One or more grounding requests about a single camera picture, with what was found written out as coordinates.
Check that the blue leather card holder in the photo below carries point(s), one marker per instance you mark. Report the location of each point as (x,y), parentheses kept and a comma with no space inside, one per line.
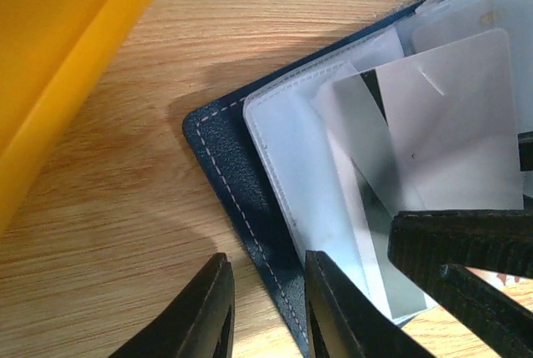
(286,184)

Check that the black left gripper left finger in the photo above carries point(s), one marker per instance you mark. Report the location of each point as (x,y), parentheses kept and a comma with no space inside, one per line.
(199,322)

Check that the yellow plastic bin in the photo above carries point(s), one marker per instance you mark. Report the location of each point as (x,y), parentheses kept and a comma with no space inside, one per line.
(52,54)

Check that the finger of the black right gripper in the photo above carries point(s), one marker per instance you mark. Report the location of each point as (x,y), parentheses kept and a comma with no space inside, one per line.
(525,142)
(438,251)

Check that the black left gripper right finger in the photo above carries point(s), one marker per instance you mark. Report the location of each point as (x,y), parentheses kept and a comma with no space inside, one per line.
(342,322)

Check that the white magnetic stripe card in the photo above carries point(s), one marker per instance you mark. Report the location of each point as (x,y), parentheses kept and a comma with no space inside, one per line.
(432,131)

